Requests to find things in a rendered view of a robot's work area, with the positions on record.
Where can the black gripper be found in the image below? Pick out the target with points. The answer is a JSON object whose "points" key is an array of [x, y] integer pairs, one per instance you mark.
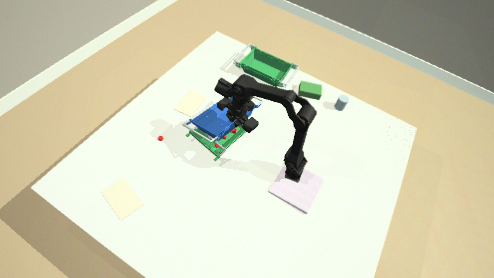
{"points": [[238, 113]]}

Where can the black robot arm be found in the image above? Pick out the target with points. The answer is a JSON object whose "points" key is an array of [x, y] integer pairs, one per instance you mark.
{"points": [[243, 90]]}

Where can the grey cylinder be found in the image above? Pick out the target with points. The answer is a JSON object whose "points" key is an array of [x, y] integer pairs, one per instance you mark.
{"points": [[341, 102]]}

